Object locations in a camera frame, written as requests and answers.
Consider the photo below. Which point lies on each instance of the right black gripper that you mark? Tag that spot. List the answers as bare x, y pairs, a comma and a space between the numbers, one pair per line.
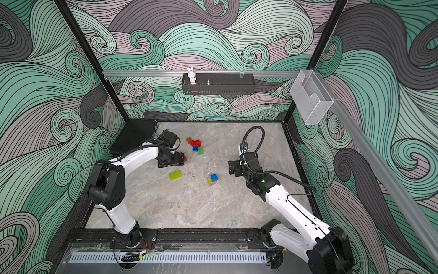
237, 165

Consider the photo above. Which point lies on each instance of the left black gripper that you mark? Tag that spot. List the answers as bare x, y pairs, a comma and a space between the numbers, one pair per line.
177, 162

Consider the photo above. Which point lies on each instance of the clear acrylic wall holder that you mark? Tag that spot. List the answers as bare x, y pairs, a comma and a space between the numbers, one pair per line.
311, 95

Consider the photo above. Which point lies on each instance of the horizontal aluminium rail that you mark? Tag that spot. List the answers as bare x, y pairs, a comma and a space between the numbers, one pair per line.
179, 73

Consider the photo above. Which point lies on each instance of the black wall shelf tray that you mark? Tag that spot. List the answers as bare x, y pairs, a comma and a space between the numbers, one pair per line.
219, 84

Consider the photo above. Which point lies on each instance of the white slotted cable duct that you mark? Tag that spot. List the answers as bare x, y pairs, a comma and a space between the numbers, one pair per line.
171, 257

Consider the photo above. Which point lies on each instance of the lime long lego brick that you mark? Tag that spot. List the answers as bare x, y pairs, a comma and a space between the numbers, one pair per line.
175, 175

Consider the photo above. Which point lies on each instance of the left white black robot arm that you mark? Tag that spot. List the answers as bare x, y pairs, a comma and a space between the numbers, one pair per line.
106, 184

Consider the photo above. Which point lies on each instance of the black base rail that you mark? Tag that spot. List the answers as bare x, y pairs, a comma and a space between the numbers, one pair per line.
159, 238

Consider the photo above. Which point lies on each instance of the blue lego brick front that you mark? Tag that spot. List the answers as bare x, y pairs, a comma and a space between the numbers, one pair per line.
214, 178

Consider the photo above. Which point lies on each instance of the black case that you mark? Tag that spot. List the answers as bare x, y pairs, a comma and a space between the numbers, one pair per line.
134, 133

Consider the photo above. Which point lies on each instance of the red lego brick back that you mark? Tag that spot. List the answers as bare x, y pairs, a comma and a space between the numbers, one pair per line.
197, 143

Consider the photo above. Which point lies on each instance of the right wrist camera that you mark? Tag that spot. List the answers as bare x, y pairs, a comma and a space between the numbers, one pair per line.
243, 148

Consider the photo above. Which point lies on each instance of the right wall aluminium rail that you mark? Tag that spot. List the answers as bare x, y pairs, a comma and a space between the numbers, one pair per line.
349, 115

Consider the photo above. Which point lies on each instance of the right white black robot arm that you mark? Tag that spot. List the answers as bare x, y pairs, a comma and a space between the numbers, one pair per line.
326, 250

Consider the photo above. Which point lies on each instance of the white pink bunny figurine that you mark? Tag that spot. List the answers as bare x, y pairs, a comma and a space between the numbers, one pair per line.
191, 75

